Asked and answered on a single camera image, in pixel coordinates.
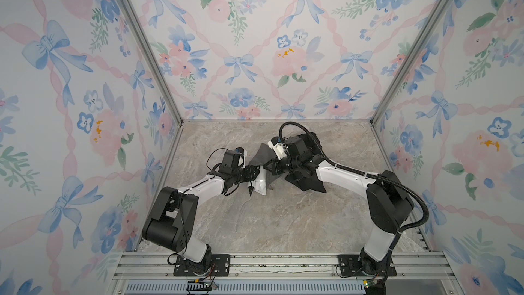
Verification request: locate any plain black drawstring pouch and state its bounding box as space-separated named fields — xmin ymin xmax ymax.
xmin=306 ymin=132 xmax=323 ymax=155

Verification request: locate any aluminium corner post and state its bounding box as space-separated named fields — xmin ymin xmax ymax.
xmin=370 ymin=0 xmax=452 ymax=127
xmin=117 ymin=0 xmax=183 ymax=127

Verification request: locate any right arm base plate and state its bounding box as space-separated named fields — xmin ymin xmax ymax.
xmin=337 ymin=253 xmax=397 ymax=278

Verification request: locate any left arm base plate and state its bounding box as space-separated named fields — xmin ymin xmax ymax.
xmin=173 ymin=254 xmax=231 ymax=277

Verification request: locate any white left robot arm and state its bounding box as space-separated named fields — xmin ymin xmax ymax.
xmin=142 ymin=147 xmax=262 ymax=265

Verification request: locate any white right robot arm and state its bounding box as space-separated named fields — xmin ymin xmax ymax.
xmin=265 ymin=134 xmax=414 ymax=269

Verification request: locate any grey fabric drawstring pouch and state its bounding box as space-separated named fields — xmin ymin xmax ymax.
xmin=249 ymin=143 xmax=281 ymax=189

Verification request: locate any aluminium corner post right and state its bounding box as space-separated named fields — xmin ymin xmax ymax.
xmin=370 ymin=0 xmax=452 ymax=127

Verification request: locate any black corrugated cable conduit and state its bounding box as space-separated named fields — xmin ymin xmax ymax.
xmin=278 ymin=121 xmax=430 ymax=251

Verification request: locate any white hair dryer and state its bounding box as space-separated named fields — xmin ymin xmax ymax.
xmin=253 ymin=168 xmax=267 ymax=196

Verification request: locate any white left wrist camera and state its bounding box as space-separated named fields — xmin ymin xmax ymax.
xmin=234 ymin=147 xmax=245 ymax=162

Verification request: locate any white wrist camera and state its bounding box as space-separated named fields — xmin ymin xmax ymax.
xmin=267 ymin=137 xmax=287 ymax=160
xmin=234 ymin=147 xmax=245 ymax=162

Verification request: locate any aluminium corner post left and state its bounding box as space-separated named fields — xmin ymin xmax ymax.
xmin=117 ymin=0 xmax=183 ymax=127

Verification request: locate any black pouch with gold logo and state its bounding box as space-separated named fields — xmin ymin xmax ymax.
xmin=285 ymin=168 xmax=327 ymax=193

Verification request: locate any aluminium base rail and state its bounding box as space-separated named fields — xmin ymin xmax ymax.
xmin=107 ymin=252 xmax=464 ymax=294

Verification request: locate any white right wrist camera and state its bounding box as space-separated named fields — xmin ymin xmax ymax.
xmin=267 ymin=137 xmax=287 ymax=160

